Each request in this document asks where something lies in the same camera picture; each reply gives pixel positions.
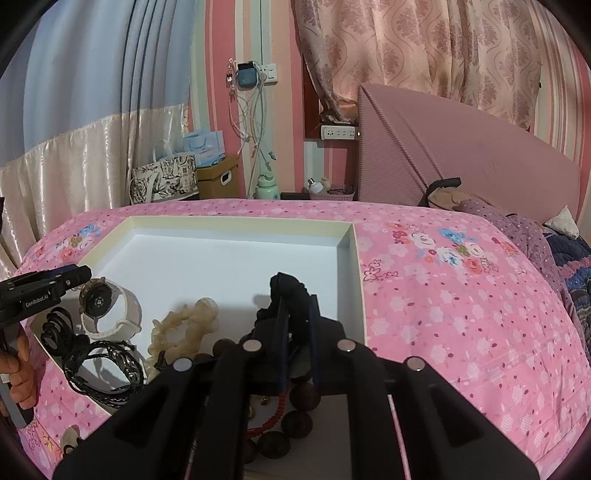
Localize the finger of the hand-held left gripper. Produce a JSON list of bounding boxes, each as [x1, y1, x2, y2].
[[44, 264, 93, 297]]

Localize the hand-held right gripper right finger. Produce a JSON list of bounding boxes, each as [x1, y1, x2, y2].
[[307, 298, 541, 480]]

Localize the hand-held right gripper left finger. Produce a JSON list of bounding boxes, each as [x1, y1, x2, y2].
[[52, 298, 291, 480]]

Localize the white strap wristwatch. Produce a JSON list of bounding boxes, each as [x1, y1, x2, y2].
[[78, 277, 143, 342]]

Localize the black scrunchie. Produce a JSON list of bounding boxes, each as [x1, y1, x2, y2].
[[254, 271, 319, 361]]

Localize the white shallow cardboard box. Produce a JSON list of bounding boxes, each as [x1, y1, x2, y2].
[[30, 215, 370, 480]]

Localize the brown wooden bead bracelet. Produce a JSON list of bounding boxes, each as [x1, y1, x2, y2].
[[194, 339, 324, 467]]

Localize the red string bracelet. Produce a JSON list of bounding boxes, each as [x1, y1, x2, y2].
[[245, 390, 289, 439]]

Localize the cream scrunchie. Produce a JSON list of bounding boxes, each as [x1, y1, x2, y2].
[[147, 298, 221, 381]]

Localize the black braided leather bracelet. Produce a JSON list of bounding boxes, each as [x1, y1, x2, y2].
[[41, 306, 145, 408]]

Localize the person's left hand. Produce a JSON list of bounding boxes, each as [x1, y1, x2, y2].
[[0, 323, 37, 416]]

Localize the black and white floral bag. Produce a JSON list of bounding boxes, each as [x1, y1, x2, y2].
[[130, 154, 198, 206]]

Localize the mint green bottle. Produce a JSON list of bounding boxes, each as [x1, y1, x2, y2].
[[255, 173, 280, 200]]

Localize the pink plastic basket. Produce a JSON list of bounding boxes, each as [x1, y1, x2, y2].
[[308, 187, 356, 201]]

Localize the pink floral bedsheet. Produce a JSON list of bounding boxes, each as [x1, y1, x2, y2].
[[11, 198, 591, 480]]

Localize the brown cardboard box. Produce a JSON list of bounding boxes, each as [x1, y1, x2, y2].
[[196, 157, 240, 200]]

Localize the blue and cream satin curtain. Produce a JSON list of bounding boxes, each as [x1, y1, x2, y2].
[[0, 0, 195, 278]]

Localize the beige cloth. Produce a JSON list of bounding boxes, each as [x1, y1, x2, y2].
[[427, 189, 481, 209]]

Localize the white power strip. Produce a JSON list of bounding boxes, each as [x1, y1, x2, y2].
[[321, 124, 360, 140]]

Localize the purple dotted pillow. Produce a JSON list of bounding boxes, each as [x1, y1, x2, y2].
[[457, 198, 561, 296]]

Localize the pink padded headboard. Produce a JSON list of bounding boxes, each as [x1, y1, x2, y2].
[[358, 83, 581, 232]]

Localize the dark blue blanket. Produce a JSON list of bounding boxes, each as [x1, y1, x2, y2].
[[542, 226, 591, 361]]

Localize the white cloth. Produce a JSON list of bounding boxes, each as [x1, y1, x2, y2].
[[544, 205, 580, 240]]

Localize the pink patterned curtain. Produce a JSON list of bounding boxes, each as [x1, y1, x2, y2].
[[295, 0, 542, 131]]

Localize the black strap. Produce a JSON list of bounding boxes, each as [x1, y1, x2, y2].
[[418, 178, 462, 206]]

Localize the white charging cables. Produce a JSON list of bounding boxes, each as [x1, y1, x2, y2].
[[226, 85, 279, 185]]

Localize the blue pouch on wall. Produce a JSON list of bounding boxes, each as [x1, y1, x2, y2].
[[237, 62, 259, 90]]

